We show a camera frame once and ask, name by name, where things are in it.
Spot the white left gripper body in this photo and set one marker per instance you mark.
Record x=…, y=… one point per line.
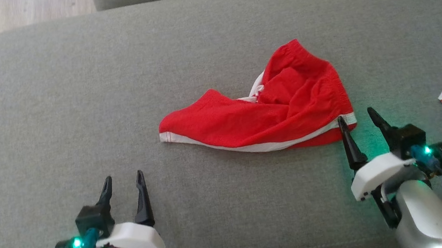
x=134, y=238

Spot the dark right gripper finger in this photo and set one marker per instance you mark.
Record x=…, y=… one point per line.
x=353, y=148
x=384, y=128

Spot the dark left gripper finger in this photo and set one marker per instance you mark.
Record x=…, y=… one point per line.
x=144, y=203
x=105, y=193

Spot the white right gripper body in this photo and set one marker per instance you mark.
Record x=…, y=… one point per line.
x=376, y=170

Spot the red shorts with white trim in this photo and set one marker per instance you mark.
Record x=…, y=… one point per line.
x=278, y=113

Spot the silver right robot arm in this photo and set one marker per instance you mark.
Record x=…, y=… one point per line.
x=423, y=217

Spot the grey sofa seat cushion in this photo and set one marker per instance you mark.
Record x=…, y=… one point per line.
x=119, y=110

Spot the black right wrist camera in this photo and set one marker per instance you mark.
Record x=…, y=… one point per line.
x=411, y=135

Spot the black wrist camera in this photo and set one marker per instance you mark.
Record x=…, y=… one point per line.
x=411, y=135
x=92, y=219

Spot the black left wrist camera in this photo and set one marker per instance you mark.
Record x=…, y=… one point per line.
x=92, y=219

